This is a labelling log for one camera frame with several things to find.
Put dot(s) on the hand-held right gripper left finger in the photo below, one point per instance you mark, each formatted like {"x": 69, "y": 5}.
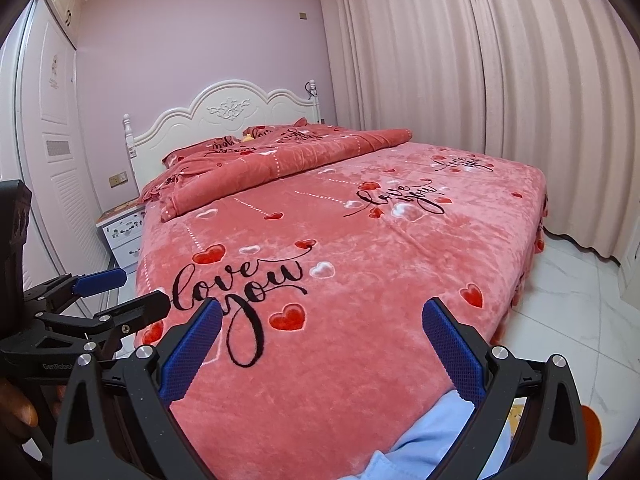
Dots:
{"x": 190, "y": 350}

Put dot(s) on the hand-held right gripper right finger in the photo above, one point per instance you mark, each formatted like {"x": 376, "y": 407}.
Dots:
{"x": 455, "y": 350}

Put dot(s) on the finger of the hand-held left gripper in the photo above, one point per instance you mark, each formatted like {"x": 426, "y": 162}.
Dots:
{"x": 140, "y": 310}
{"x": 100, "y": 281}

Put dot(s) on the person's left hand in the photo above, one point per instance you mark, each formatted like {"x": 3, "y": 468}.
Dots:
{"x": 17, "y": 407}

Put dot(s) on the white printed nightstand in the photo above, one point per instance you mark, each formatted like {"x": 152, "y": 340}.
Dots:
{"x": 122, "y": 232}

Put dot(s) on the light blue cloth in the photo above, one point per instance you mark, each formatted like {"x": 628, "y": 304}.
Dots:
{"x": 430, "y": 445}

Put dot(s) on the pink heart printed blanket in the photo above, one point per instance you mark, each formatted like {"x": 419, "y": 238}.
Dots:
{"x": 380, "y": 280}

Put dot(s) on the white wardrobe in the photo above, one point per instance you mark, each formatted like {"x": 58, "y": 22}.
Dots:
{"x": 55, "y": 135}

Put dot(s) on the red orange floor mat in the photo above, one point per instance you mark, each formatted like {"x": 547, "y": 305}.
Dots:
{"x": 592, "y": 435}

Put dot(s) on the pink printed pillow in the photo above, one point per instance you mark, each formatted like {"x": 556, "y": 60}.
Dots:
{"x": 280, "y": 129}
{"x": 205, "y": 147}

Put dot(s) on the folded pink quilt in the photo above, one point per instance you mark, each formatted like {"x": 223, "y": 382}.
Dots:
{"x": 280, "y": 170}

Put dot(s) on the white carved headboard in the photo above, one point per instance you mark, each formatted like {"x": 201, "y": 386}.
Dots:
{"x": 225, "y": 110}

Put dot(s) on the cream pleated curtain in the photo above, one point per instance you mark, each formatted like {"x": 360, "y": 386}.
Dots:
{"x": 475, "y": 85}

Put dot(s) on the gold wall socket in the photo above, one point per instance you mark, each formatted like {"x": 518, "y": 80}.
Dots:
{"x": 118, "y": 180}

